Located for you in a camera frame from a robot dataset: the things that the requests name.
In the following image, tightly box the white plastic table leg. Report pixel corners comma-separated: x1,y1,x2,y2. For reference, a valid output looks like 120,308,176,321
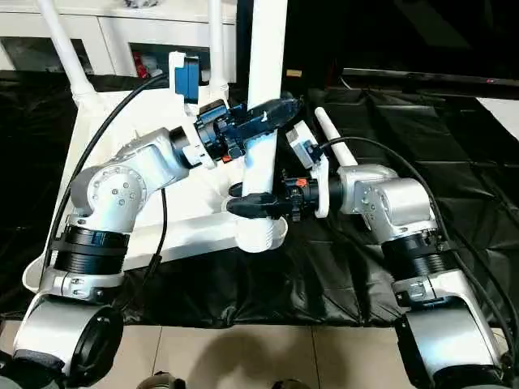
35,0,97,99
206,0,229,93
234,0,290,254
314,107,360,168

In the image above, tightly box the black glossy mat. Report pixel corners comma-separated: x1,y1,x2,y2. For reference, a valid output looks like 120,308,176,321
0,68,519,329

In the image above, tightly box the black backdrop cloth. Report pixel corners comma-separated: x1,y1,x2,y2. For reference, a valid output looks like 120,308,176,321
234,0,519,92

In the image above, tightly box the white glass-door cabinet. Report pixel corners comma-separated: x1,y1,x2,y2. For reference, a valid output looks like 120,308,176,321
0,0,238,83

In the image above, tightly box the black horizontal bar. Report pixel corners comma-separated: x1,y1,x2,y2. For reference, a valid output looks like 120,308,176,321
342,67,519,88

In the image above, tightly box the dark brown round object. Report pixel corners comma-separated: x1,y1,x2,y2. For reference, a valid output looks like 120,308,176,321
137,370,188,389
271,378,314,389

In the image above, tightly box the white flat panel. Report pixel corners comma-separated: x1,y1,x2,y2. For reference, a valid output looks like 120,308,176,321
476,96,519,142

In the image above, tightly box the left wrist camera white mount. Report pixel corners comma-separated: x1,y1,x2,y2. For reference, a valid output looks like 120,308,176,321
168,50,216,170

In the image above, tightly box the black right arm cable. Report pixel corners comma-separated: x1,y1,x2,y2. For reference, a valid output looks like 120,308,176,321
318,136,516,357

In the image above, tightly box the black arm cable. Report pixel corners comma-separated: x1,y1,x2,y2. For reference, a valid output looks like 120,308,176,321
42,72,170,285
318,136,516,357

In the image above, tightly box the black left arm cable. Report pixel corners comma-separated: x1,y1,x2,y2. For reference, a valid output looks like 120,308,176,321
42,72,170,285

